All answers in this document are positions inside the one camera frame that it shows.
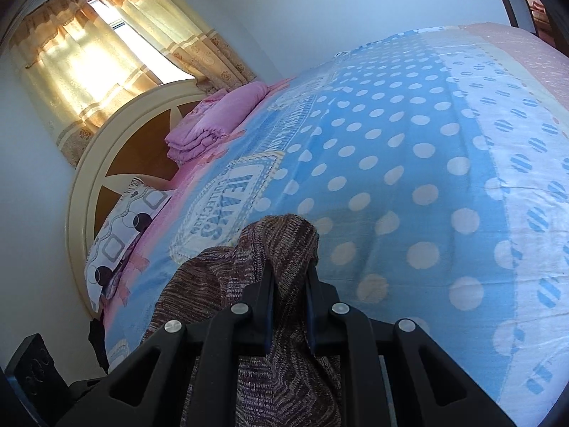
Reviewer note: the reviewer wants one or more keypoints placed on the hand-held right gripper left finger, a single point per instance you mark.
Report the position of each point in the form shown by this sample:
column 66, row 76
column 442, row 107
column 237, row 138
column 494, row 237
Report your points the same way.
column 267, row 316

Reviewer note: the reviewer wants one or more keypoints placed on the folded pink blanket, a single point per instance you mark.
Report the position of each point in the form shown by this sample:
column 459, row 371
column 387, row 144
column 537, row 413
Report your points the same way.
column 209, row 124

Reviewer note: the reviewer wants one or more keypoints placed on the black box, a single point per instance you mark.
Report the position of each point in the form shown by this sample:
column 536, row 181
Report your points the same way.
column 33, row 369

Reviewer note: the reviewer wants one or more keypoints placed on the white patterned pillow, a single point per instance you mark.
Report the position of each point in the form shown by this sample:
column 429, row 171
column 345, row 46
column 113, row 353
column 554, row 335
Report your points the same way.
column 120, row 227

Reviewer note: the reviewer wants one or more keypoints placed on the yellow patterned curtain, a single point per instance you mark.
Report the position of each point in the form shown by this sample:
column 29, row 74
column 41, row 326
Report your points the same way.
column 186, row 22
column 75, row 62

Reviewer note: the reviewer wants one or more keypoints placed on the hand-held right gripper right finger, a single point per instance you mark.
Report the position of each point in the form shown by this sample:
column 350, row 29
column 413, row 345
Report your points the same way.
column 311, row 316

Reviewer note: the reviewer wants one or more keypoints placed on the dark cloth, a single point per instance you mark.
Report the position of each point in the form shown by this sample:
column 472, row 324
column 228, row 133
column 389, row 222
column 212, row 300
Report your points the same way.
column 98, row 342

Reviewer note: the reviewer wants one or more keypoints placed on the blue polka dot bed sheet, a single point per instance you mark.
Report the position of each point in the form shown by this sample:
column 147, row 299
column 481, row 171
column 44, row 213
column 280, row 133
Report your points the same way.
column 400, row 164

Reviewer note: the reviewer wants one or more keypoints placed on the cream wooden headboard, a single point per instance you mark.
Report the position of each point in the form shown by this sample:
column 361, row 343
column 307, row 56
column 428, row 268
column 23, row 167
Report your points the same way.
column 133, row 102

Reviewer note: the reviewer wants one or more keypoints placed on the brown knit sweater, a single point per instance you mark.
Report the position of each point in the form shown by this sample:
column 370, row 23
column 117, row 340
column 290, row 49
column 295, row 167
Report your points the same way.
column 284, row 240

